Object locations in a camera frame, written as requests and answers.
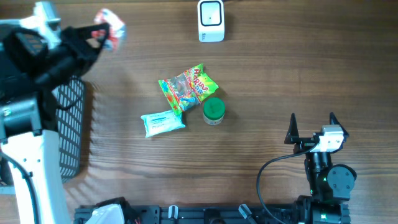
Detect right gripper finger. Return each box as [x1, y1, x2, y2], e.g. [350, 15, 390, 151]
[284, 113, 300, 144]
[329, 112, 349, 138]

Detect Kleenex tissue pack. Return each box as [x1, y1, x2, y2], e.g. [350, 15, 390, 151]
[93, 8, 126, 52]

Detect green lid spice jar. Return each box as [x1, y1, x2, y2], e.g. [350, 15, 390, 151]
[203, 98, 226, 125]

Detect Haribo candy bag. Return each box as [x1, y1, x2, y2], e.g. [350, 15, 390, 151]
[159, 63, 219, 115]

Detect teal wet wipes pack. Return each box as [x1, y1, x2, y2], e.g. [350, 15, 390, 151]
[141, 110, 185, 138]

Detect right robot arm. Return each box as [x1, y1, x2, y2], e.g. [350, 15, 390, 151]
[284, 113, 357, 224]

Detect white barcode scanner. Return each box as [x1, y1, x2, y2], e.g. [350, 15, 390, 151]
[197, 0, 225, 43]

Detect grey plastic basket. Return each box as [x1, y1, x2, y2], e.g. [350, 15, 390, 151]
[0, 76, 86, 195]

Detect right black cable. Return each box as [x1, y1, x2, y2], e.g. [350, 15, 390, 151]
[256, 142, 321, 224]

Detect black cable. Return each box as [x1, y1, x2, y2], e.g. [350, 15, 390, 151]
[0, 149, 41, 224]
[256, 142, 321, 224]

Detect left black cable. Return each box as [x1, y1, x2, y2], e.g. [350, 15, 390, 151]
[0, 149, 41, 224]

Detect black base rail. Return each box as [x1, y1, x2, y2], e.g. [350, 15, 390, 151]
[73, 197, 351, 224]

